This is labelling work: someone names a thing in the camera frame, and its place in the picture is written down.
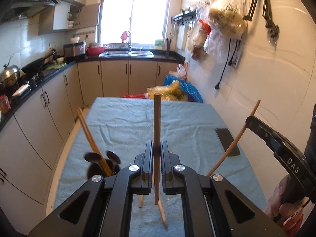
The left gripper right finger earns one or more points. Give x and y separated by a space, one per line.
212 206

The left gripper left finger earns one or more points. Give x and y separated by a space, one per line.
101 206

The wooden chopstick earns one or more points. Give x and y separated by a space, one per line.
228 151
156 142
141 201
162 213
92 140

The steel spoon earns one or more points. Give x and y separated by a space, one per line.
93 157
113 157

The right hand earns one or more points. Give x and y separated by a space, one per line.
275 207

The dark grey utensil holder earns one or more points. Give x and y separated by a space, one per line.
95 169

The black smartphone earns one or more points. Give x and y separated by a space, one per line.
226 139

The blue plastic bag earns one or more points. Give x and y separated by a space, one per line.
192 93

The red plastic bag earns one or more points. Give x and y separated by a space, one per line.
137 96

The yellow plastic bag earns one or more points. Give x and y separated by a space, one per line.
170 92

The red lid jar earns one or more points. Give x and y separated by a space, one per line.
4 104

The hanging white plastic bag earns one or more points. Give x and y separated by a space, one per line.
226 19

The red basin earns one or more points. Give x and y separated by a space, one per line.
94 51

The black wok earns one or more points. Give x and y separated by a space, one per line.
37 65

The silver rice cooker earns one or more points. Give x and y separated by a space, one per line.
73 50

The steel pot with lid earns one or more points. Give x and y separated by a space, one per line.
10 74

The window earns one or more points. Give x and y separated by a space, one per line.
147 21

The range hood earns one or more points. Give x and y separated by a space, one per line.
22 9

